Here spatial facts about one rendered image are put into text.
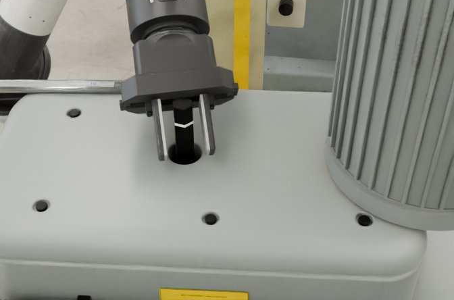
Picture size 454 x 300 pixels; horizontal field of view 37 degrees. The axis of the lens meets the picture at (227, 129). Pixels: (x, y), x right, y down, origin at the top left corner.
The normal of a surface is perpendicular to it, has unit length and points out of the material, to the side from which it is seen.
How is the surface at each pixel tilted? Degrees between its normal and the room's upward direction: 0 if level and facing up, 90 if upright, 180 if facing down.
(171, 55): 30
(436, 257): 0
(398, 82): 90
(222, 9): 90
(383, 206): 90
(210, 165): 0
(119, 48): 0
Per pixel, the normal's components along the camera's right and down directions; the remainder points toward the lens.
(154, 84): 0.08, -0.32
